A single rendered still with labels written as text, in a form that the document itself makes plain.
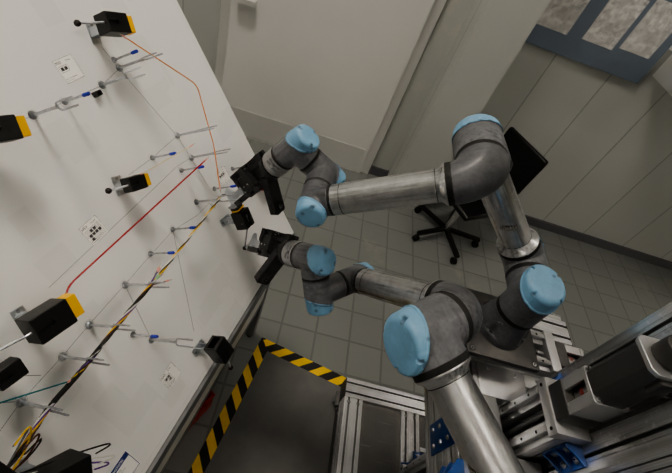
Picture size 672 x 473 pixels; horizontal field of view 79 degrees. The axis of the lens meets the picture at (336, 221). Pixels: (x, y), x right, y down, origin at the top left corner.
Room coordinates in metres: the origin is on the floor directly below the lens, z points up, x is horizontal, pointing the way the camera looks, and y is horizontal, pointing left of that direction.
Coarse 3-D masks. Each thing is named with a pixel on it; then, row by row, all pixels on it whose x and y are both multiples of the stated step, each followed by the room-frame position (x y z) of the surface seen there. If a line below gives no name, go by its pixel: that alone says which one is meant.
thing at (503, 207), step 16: (464, 128) 0.90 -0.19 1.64; (480, 128) 0.88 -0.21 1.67; (496, 128) 0.90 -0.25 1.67; (464, 144) 0.83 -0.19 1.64; (496, 192) 0.87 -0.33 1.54; (512, 192) 0.90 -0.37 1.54; (496, 208) 0.88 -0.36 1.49; (512, 208) 0.89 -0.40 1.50; (496, 224) 0.89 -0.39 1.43; (512, 224) 0.88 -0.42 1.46; (512, 240) 0.89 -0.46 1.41; (528, 240) 0.91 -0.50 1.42; (512, 256) 0.88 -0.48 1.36; (528, 256) 0.88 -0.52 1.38; (544, 256) 0.92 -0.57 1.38
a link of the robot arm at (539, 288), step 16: (512, 272) 0.85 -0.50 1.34; (528, 272) 0.82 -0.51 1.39; (544, 272) 0.84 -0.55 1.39; (512, 288) 0.80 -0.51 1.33; (528, 288) 0.77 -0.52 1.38; (544, 288) 0.78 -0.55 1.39; (560, 288) 0.81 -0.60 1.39; (512, 304) 0.77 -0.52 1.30; (528, 304) 0.75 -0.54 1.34; (544, 304) 0.75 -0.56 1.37; (560, 304) 0.77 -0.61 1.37; (512, 320) 0.75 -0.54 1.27; (528, 320) 0.75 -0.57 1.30
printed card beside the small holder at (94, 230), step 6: (96, 216) 0.52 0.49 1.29; (90, 222) 0.50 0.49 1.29; (96, 222) 0.51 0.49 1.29; (84, 228) 0.48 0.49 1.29; (90, 228) 0.49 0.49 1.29; (96, 228) 0.50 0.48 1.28; (102, 228) 0.51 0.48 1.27; (84, 234) 0.47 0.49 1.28; (90, 234) 0.48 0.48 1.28; (96, 234) 0.49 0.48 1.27; (102, 234) 0.50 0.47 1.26; (90, 240) 0.47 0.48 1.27; (96, 240) 0.48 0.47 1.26
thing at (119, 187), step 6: (138, 174) 0.62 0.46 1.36; (114, 180) 0.61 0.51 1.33; (120, 180) 0.59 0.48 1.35; (126, 180) 0.59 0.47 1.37; (132, 180) 0.59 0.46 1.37; (138, 180) 0.61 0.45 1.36; (144, 180) 0.62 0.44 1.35; (114, 186) 0.60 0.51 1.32; (120, 186) 0.57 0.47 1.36; (126, 186) 0.58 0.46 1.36; (132, 186) 0.58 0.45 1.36; (138, 186) 0.60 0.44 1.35; (144, 186) 0.61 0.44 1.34; (108, 192) 0.54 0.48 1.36; (120, 192) 0.60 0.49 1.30; (126, 192) 0.58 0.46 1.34
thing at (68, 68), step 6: (54, 60) 0.67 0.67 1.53; (60, 60) 0.68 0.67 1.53; (66, 60) 0.69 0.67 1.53; (72, 60) 0.71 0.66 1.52; (60, 66) 0.67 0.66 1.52; (66, 66) 0.68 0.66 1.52; (72, 66) 0.70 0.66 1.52; (78, 66) 0.71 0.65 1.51; (60, 72) 0.66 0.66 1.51; (66, 72) 0.68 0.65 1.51; (72, 72) 0.69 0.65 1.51; (78, 72) 0.70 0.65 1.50; (66, 78) 0.67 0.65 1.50; (72, 78) 0.68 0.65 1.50; (78, 78) 0.69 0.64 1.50
